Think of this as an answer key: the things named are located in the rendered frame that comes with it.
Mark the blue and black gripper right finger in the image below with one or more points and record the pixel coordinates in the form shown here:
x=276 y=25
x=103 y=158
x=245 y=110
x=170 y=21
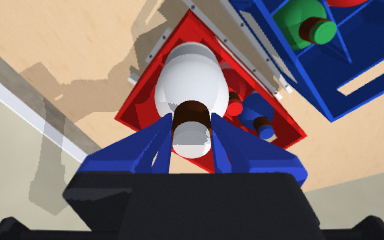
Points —
x=249 y=153

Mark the red crate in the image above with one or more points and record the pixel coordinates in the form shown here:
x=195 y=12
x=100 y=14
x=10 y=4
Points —
x=139 y=111

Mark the blue plastic crate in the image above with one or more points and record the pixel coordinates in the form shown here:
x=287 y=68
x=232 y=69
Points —
x=325 y=68

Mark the red bottle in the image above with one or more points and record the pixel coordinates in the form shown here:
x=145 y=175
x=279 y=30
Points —
x=344 y=3
x=237 y=89

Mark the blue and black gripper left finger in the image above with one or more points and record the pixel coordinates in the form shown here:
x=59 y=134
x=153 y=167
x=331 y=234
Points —
x=136 y=152

